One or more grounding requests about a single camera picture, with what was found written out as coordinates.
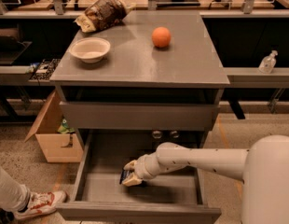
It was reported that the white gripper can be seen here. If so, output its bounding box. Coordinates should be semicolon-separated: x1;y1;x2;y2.
122;153;164;187

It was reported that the dark blue rxbar wrapper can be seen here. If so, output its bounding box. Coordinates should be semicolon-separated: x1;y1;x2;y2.
119;170;131;184

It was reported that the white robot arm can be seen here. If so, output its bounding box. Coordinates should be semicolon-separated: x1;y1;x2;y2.
121;135;289;224

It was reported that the open grey middle drawer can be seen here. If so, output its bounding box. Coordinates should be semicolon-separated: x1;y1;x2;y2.
58;131;221;224

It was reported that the closed grey top drawer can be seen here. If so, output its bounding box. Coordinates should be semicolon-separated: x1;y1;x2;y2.
60;102;219;131

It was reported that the grey drawer cabinet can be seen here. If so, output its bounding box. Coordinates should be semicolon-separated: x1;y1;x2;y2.
50;10;229;147

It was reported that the clear glass left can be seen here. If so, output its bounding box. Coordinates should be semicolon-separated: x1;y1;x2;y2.
152;130;163;139

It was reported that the clear glass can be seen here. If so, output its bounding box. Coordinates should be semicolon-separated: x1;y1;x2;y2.
152;130;163;139
170;131;180;138

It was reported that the clear glass right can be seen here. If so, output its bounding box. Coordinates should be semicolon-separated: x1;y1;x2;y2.
170;131;180;138

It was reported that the cardboard box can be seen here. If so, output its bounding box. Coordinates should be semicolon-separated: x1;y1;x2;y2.
24;91;83;162

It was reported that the green snack bag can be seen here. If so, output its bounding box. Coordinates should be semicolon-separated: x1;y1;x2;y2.
57;119;75;134

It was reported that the white red sneaker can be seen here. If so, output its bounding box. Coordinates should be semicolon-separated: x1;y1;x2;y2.
13;190;67;220

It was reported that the white trouser leg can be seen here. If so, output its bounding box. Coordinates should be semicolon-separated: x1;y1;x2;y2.
0;165;31;212

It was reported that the white paper bowl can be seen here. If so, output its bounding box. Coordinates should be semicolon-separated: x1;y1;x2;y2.
69;37;111;63

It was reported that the patterned black white tray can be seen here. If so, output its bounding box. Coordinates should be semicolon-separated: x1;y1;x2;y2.
31;59;60;80

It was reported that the orange fruit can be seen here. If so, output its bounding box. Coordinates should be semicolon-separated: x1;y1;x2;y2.
152;27;172;49

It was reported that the brown chip bag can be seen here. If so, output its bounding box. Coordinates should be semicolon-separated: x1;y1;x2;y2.
75;0;136;33

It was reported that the clear sanitizer bottle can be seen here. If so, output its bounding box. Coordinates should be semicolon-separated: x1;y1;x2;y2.
258;50;278;74

